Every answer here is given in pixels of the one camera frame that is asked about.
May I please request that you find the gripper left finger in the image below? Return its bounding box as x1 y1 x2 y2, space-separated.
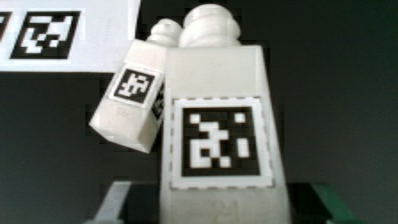
82 181 132 224

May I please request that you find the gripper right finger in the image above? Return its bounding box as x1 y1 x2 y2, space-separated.
313 184 366 224

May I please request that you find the white table leg with tag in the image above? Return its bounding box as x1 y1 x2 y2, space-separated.
160 4 292 224

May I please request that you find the white table leg middle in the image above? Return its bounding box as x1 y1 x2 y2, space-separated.
89 19 182 153

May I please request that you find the white sheet with tags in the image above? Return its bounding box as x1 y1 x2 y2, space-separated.
0 0 141 73

